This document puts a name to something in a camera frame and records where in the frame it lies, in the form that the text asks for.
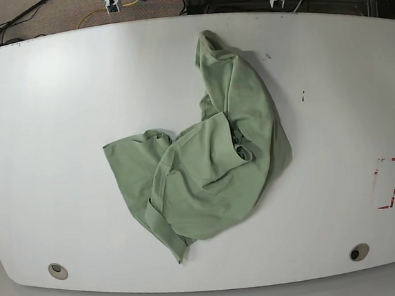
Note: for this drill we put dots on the green T-shirt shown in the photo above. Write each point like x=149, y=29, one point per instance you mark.
x=211, y=176

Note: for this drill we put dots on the red tape rectangle marking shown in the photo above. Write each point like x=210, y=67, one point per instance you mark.
x=384, y=183

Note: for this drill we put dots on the left table cable grommet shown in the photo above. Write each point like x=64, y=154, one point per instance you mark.
x=58, y=271

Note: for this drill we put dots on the table cable grommet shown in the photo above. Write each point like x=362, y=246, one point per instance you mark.
x=58, y=271
x=359, y=252

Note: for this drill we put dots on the right table cable grommet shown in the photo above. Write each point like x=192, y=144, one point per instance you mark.
x=359, y=252

